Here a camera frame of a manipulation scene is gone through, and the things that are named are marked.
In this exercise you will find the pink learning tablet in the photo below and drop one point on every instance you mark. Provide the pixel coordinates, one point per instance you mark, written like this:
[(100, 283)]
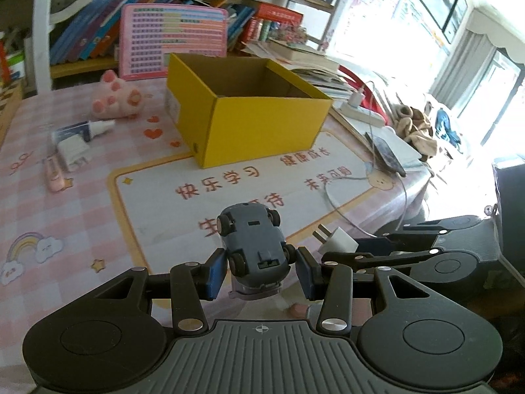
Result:
[(172, 41)]

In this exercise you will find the small pink stationery item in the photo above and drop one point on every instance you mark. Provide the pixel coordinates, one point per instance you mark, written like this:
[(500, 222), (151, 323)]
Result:
[(55, 174)]

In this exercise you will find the brown cloth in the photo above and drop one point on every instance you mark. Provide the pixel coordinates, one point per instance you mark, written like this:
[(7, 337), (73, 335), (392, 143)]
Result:
[(416, 131)]

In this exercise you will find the stack of books and papers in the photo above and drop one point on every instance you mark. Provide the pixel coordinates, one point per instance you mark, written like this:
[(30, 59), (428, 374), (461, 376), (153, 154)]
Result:
[(303, 57)]

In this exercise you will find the wooden chessboard box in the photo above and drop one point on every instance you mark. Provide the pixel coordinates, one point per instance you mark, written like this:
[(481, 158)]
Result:
[(8, 111)]

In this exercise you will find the yellow cardboard box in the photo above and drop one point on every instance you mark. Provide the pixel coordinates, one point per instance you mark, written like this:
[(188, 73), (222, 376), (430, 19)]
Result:
[(254, 131)]

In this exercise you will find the dark smartphone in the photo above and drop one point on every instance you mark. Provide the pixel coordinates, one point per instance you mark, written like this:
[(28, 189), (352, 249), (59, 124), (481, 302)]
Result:
[(385, 154)]

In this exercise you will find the white charger plug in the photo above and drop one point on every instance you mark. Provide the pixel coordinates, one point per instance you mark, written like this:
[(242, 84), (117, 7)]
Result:
[(356, 98)]

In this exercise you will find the white jar with green label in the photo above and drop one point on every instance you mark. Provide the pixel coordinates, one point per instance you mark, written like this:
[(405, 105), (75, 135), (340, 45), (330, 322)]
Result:
[(11, 65)]

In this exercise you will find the grey curtain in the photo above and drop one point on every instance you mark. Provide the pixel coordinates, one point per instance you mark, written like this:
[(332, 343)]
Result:
[(471, 57)]

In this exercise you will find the red box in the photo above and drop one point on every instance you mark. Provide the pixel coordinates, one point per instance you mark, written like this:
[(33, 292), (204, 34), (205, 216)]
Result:
[(281, 12)]

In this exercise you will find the pink plush paw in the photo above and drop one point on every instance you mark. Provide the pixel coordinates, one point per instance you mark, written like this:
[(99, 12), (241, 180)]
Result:
[(117, 98)]

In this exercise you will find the white bookshelf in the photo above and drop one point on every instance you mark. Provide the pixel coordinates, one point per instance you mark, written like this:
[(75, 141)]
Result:
[(43, 28)]

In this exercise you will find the pink checkered tablecloth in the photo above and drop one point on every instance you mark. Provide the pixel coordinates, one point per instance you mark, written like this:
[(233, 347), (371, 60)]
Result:
[(82, 213)]

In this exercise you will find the row of books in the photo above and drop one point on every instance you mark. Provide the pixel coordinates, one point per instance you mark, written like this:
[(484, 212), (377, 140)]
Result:
[(86, 28)]

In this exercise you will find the grey toy car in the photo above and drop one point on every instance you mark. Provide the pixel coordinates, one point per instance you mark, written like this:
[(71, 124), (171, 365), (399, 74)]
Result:
[(250, 238)]

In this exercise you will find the white charger adapter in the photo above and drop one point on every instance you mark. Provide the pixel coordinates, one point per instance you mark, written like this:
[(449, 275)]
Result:
[(74, 154)]

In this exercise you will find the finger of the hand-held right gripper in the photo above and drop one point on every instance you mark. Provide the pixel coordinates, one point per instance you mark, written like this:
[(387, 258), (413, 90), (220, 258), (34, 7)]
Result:
[(369, 259), (373, 244)]

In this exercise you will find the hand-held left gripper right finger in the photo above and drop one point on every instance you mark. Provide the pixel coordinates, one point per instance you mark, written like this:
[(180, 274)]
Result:
[(308, 275)]

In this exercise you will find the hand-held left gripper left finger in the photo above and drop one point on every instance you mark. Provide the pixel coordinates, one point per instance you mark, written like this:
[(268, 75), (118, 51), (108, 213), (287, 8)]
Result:
[(216, 274)]

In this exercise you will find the white pronged plug adapter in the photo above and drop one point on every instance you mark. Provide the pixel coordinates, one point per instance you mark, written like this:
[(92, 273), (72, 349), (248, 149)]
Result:
[(339, 241)]

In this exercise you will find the white power strip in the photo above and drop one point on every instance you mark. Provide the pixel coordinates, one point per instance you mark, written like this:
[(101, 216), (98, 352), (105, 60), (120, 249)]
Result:
[(361, 115)]

